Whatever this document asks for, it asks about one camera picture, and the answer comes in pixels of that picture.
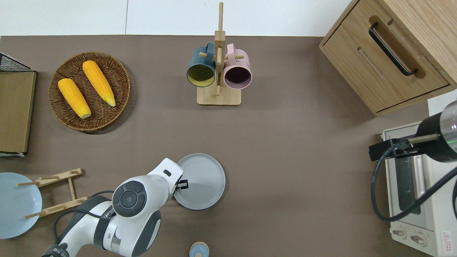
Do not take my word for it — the thick black camera cable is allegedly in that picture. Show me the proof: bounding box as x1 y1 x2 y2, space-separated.
370 152 457 222

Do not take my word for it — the wooden drawer cabinet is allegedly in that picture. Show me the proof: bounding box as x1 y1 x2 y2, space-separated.
319 0 457 117

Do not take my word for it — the gray round plate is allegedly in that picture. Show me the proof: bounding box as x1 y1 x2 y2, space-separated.
172 153 226 210

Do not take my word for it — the teal mug yellow inside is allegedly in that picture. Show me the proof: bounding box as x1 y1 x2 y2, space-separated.
186 42 217 88

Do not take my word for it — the wooden mug tree stand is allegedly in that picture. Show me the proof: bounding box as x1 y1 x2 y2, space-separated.
197 2 245 106

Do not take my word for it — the pink mug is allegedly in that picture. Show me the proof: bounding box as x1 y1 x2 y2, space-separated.
224 43 252 90

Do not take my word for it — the brown wicker basket tray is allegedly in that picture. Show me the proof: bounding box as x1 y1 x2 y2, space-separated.
48 52 131 132

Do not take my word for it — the wooden dish rack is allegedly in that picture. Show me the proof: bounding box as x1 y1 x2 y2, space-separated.
17 168 89 220

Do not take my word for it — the white toaster oven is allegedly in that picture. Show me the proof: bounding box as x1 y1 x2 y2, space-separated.
380 121 457 257

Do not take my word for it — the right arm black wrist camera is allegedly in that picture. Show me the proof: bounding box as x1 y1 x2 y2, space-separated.
368 138 410 162

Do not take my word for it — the wooden board lid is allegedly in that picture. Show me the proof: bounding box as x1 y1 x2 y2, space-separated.
0 71 37 154

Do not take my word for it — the black cabinet drawer handle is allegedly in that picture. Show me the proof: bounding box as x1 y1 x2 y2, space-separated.
368 22 419 77

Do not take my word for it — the brown table mat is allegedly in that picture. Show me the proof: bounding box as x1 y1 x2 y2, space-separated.
0 35 457 257

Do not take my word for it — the yellow corn cob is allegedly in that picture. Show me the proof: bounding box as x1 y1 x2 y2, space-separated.
58 79 91 119
82 60 116 107

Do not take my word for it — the light blue plate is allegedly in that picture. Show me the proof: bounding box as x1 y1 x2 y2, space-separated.
0 172 42 239

